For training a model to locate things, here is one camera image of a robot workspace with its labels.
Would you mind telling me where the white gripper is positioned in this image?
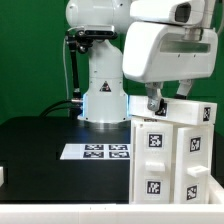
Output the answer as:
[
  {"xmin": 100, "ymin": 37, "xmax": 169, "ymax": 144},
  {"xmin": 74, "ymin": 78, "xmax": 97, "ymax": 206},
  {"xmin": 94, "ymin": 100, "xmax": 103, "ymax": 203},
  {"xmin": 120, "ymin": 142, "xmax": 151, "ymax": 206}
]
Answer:
[{"xmin": 123, "ymin": 22, "xmax": 218, "ymax": 112}]

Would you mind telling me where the white box with marker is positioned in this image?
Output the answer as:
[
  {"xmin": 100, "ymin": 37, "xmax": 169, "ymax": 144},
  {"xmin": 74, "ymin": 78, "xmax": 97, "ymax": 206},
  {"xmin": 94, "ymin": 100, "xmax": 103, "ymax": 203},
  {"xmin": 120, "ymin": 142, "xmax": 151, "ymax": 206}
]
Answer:
[{"xmin": 129, "ymin": 96, "xmax": 217, "ymax": 125}]

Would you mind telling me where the white cabinet body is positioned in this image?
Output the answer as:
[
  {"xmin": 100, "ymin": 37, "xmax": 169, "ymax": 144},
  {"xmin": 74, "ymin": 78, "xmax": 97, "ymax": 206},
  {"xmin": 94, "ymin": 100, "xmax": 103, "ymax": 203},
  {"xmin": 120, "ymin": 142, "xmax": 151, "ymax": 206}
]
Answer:
[{"xmin": 128, "ymin": 116, "xmax": 216, "ymax": 205}]

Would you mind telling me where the white door panel with marker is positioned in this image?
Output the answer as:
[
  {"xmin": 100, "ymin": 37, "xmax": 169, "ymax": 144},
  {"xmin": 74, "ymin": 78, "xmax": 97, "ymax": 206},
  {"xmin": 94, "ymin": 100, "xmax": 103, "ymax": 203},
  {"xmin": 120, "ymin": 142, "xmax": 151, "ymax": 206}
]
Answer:
[{"xmin": 174, "ymin": 125, "xmax": 214, "ymax": 204}]

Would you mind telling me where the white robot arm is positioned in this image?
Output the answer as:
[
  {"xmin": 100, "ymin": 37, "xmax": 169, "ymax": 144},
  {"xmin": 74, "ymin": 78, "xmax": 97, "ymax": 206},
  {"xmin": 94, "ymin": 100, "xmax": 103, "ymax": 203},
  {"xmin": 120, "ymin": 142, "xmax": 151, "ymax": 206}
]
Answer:
[{"xmin": 66, "ymin": 0, "xmax": 218, "ymax": 124}]

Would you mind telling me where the white base marker plate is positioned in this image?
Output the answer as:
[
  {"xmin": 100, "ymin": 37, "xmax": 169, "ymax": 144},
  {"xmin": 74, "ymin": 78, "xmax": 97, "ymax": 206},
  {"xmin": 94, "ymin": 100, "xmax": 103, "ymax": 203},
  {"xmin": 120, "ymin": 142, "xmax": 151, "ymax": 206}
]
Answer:
[{"xmin": 60, "ymin": 144, "xmax": 130, "ymax": 160}]

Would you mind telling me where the white L-shaped corner fence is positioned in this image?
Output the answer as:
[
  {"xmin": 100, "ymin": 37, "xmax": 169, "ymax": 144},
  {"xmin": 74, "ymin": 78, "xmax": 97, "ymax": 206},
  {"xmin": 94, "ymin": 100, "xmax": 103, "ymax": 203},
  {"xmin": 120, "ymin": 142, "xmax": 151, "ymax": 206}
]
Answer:
[{"xmin": 0, "ymin": 178, "xmax": 224, "ymax": 224}]

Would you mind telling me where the white block at left edge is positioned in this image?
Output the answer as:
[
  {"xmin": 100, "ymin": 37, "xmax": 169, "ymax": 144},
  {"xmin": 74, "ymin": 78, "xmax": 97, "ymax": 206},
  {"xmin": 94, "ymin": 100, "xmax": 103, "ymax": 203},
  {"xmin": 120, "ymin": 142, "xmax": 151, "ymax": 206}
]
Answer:
[{"xmin": 0, "ymin": 166, "xmax": 4, "ymax": 187}]

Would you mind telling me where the grey depth camera bar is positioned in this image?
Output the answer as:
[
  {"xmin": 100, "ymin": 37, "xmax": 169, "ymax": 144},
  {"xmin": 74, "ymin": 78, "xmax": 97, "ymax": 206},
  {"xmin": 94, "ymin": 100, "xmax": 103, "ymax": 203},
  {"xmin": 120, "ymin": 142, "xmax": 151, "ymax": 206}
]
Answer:
[{"xmin": 84, "ymin": 26, "xmax": 116, "ymax": 39}]

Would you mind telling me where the black cable bundle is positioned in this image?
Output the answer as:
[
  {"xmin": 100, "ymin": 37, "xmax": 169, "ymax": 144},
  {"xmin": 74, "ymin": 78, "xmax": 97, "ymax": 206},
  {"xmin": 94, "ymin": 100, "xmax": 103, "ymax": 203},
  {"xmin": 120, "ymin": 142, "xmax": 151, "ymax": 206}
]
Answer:
[{"xmin": 38, "ymin": 99, "xmax": 83, "ymax": 118}]

